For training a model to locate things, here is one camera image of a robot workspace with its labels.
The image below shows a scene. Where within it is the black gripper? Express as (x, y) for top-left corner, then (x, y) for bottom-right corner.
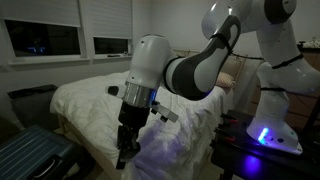
(115, 100), (152, 170)

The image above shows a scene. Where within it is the white duvet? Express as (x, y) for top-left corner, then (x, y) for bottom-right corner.
(49, 70), (232, 180)

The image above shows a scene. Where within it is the red table clamp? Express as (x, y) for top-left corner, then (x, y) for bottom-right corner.
(214, 127), (236, 143)
(220, 114), (240, 125)

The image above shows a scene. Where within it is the blue ribbed suitcase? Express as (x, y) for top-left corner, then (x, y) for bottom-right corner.
(0, 124), (85, 180)

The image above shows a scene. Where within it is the dark window pane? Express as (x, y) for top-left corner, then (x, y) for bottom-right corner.
(4, 19), (82, 58)
(93, 36), (130, 56)

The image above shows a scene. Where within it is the black storage box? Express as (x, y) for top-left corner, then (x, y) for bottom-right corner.
(7, 84), (60, 130)

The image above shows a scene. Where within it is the white window sill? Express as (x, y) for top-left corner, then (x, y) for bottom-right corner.
(8, 56), (92, 66)

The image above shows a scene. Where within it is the pink striped pillow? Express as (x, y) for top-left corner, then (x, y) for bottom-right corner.
(215, 71), (238, 90)

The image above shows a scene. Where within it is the white roller blind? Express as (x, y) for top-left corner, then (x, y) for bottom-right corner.
(87, 0), (134, 40)
(0, 0), (82, 28)

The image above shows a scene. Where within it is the black robot table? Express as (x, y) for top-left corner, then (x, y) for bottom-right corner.
(209, 109), (320, 180)

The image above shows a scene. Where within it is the wooden dresser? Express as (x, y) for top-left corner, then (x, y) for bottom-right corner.
(245, 40), (320, 133)

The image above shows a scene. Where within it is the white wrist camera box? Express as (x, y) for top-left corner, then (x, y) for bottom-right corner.
(150, 101), (180, 123)

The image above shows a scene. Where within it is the wooden bed frame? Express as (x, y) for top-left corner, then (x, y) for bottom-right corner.
(57, 48), (250, 180)

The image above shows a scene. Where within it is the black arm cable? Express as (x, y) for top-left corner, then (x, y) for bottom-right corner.
(229, 50), (266, 62)

